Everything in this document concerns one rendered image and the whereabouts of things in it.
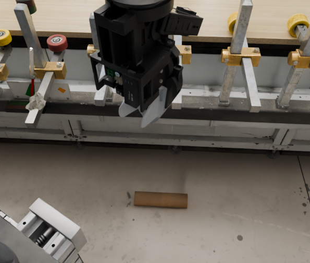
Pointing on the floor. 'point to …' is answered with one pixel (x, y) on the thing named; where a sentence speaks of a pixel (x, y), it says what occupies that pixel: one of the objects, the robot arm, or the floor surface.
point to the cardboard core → (160, 199)
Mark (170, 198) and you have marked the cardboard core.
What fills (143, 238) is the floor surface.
